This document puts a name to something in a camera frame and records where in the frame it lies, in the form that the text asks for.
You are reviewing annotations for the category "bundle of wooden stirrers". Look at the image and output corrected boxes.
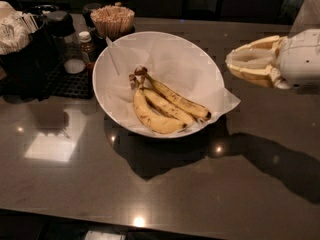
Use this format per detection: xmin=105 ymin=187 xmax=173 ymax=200
xmin=90 ymin=5 xmax=135 ymax=40

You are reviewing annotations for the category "left yellow banana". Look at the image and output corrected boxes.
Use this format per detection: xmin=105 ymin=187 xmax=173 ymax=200
xmin=129 ymin=74 xmax=186 ymax=134

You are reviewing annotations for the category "white paper liner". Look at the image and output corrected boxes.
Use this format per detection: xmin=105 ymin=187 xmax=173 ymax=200
xmin=101 ymin=33 xmax=242 ymax=136

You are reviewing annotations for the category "small brown sauce bottle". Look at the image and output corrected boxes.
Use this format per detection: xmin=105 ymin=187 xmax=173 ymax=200
xmin=79 ymin=31 xmax=97 ymax=66

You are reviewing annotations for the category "black rubber mesh mat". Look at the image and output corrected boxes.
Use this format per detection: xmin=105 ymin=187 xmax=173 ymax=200
xmin=43 ymin=64 xmax=93 ymax=99

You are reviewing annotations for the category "middle yellow banana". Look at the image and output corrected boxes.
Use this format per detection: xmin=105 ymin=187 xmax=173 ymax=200
xmin=142 ymin=87 xmax=195 ymax=126

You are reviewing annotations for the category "yellow banana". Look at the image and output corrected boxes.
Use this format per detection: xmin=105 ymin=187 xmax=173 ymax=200
xmin=129 ymin=74 xmax=186 ymax=134
xmin=142 ymin=87 xmax=195 ymax=126

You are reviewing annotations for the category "white bowl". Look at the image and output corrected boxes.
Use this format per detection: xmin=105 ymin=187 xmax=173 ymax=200
xmin=92 ymin=31 xmax=226 ymax=139

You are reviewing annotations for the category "black lidded glass shaker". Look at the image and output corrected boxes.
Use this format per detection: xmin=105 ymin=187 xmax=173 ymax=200
xmin=45 ymin=10 xmax=86 ymax=74

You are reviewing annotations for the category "black caddy with napkins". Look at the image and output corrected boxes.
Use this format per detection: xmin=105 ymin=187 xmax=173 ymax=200
xmin=0 ymin=1 xmax=62 ymax=100

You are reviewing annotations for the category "dark jar behind stirrers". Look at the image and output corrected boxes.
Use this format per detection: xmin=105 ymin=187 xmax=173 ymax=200
xmin=82 ymin=3 xmax=102 ymax=28

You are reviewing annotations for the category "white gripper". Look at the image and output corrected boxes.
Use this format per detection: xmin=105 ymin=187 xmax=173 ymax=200
xmin=226 ymin=29 xmax=320 ymax=90

